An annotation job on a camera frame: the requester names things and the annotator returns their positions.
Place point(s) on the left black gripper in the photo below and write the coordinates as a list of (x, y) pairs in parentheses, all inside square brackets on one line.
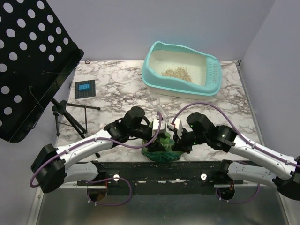
[(156, 146)]

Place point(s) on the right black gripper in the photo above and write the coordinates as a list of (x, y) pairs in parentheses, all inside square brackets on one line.
[(179, 140)]

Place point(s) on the green litter bag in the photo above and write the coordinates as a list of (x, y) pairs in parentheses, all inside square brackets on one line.
[(162, 151)]

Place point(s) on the clear plastic scoop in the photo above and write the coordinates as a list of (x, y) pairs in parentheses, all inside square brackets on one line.
[(154, 100)]

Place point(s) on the teal white litter box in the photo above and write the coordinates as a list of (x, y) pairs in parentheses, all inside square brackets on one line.
[(204, 69)]

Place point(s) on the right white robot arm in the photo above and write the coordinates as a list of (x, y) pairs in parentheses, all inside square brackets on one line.
[(271, 168)]

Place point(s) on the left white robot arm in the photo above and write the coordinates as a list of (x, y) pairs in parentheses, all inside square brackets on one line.
[(51, 164)]

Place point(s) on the beige litter pellets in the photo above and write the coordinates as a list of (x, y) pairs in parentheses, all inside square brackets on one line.
[(179, 72)]

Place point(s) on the dark grey lego baseplate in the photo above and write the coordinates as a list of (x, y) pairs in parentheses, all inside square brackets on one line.
[(85, 94)]

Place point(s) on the blue lego brick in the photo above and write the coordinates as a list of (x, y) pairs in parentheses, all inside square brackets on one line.
[(84, 87)]

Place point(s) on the black stand tripod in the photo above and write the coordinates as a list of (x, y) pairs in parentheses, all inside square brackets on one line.
[(60, 109)]

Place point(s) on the black perforated music stand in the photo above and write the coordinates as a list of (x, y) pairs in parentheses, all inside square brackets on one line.
[(36, 57)]

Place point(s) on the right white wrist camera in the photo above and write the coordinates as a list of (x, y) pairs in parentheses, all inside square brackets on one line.
[(175, 124)]

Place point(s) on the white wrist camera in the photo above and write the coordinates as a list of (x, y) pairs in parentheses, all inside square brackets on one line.
[(175, 124), (159, 127)]

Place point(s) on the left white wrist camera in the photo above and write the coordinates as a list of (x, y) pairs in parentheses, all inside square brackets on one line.
[(159, 127)]

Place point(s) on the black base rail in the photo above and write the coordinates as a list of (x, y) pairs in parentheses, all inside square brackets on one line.
[(151, 178)]

